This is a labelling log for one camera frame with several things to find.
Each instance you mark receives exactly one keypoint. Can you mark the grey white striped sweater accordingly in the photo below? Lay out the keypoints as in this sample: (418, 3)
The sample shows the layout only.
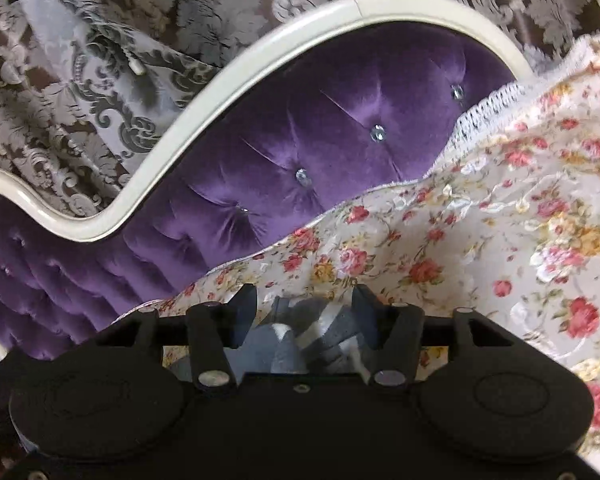
(280, 350)

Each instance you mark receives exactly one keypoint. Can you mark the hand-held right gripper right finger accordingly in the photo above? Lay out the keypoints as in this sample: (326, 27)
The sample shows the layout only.
(364, 310)

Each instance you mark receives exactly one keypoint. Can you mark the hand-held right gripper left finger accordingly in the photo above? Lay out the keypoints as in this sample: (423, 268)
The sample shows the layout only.
(245, 312)

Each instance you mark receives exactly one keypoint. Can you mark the purple tufted sofa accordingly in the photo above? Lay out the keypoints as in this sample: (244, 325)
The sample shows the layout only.
(330, 110)

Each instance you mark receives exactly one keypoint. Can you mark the floral blanket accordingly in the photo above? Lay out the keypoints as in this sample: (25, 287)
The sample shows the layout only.
(480, 240)

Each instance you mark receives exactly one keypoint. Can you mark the dark damask curtain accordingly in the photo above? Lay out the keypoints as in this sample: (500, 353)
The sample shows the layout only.
(55, 135)

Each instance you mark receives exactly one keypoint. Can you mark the light damask curtain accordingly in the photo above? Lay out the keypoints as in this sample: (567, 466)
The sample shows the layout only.
(80, 35)

